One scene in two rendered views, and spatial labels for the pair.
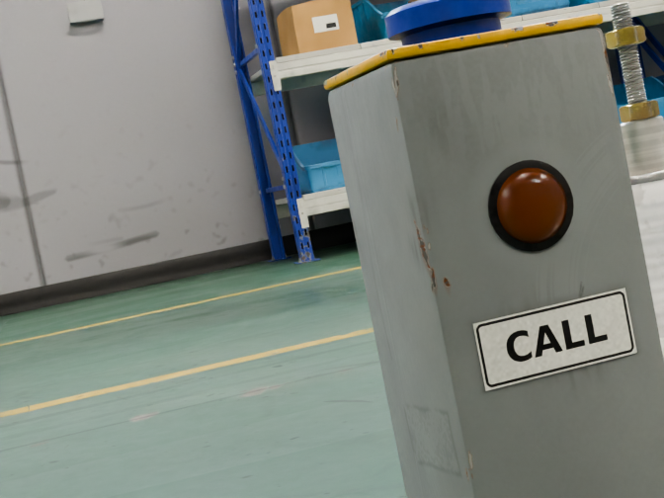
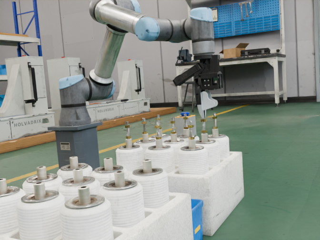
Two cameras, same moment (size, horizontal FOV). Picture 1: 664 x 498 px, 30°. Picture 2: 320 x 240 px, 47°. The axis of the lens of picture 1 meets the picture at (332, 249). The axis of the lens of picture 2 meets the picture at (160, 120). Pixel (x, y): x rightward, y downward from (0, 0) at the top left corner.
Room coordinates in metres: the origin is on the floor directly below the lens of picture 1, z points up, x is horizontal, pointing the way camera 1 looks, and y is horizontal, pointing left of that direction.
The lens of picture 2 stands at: (1.40, -1.32, 0.47)
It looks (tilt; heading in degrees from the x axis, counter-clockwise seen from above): 6 degrees down; 132
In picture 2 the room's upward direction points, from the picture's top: 4 degrees counter-clockwise
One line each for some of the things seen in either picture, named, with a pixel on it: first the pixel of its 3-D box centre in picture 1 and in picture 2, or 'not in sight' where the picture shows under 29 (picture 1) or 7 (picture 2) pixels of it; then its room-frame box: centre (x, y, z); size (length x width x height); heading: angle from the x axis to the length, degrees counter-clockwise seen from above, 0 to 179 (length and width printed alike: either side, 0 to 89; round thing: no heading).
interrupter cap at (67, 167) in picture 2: not in sight; (74, 167); (0.54, -0.74, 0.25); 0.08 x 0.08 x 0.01
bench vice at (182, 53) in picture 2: not in sight; (184, 55); (-2.27, 3.40, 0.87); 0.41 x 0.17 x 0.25; 103
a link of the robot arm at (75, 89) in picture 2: not in sight; (73, 89); (-0.08, -0.29, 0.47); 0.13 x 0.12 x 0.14; 81
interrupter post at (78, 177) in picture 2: not in sight; (78, 176); (0.69, -0.83, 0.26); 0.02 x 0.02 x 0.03
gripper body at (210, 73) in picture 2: not in sight; (207, 73); (0.68, -0.27, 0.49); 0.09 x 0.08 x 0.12; 20
